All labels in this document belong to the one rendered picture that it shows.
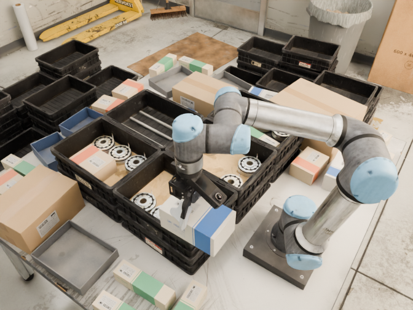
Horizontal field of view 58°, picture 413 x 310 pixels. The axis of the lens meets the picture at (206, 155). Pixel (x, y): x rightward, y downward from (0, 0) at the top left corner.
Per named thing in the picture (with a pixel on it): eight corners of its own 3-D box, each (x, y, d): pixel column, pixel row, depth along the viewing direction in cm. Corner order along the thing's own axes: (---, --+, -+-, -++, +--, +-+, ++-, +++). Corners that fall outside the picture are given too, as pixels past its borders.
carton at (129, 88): (129, 107, 224) (127, 96, 219) (113, 101, 228) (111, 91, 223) (145, 93, 234) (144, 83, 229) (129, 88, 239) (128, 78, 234)
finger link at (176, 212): (168, 222, 112) (177, 195, 110) (184, 232, 110) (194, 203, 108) (162, 225, 110) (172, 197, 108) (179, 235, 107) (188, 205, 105)
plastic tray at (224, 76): (254, 93, 234) (255, 87, 231) (232, 106, 224) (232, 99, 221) (224, 77, 249) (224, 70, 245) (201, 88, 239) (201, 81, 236)
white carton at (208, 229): (234, 229, 118) (236, 211, 112) (213, 257, 111) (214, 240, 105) (183, 202, 126) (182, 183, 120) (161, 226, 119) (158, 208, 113)
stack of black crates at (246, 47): (287, 81, 348) (294, 47, 325) (273, 96, 330) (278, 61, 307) (250, 69, 364) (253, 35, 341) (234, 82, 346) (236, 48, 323)
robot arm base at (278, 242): (313, 233, 153) (319, 219, 146) (298, 262, 144) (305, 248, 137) (279, 216, 158) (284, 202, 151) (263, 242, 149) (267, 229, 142)
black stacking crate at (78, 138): (164, 168, 171) (162, 150, 163) (115, 210, 154) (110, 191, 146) (106, 135, 188) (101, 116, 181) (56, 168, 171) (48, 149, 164)
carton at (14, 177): (36, 193, 175) (31, 182, 170) (13, 210, 168) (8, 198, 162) (15, 178, 181) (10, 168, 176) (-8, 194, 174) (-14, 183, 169)
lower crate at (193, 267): (236, 227, 160) (238, 210, 152) (192, 279, 143) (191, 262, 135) (166, 185, 178) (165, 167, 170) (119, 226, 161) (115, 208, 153)
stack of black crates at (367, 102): (361, 136, 291) (379, 86, 260) (347, 158, 273) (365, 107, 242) (312, 118, 307) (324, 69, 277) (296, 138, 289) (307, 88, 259)
